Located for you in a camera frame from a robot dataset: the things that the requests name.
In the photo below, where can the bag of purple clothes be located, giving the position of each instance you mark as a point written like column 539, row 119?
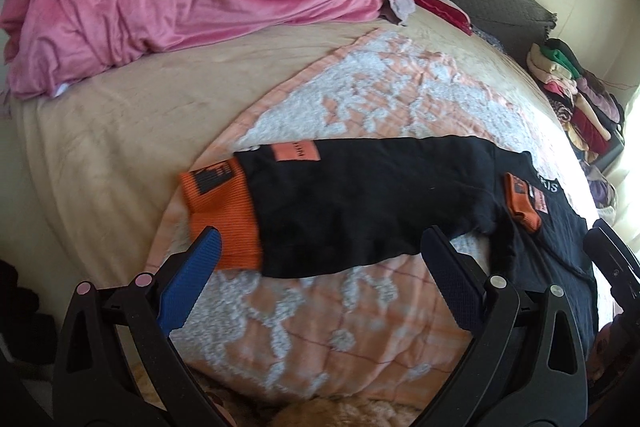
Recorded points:
column 600, row 187

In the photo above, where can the dark patterned cloth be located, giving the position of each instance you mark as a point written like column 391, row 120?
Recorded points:
column 487, row 36

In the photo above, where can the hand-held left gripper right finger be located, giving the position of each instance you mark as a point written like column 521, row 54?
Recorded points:
column 450, row 279

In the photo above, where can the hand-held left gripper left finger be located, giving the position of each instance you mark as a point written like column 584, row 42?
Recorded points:
column 192, row 277

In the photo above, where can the stack of folded clothes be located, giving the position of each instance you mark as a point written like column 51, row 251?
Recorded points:
column 575, row 92

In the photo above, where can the black sweater with orange cuffs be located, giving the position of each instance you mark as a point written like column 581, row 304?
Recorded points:
column 350, row 207

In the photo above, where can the white curtain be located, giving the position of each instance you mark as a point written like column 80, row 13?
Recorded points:
column 627, row 147

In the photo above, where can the beige bed sheet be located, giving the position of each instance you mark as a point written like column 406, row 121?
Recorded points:
column 100, row 137

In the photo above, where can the peach and white patterned blanket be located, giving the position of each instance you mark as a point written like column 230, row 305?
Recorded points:
column 390, row 82

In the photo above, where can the red pillow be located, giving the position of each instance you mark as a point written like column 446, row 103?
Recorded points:
column 442, row 9

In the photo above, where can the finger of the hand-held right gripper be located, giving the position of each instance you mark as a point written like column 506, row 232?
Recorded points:
column 620, row 242
column 607, row 262

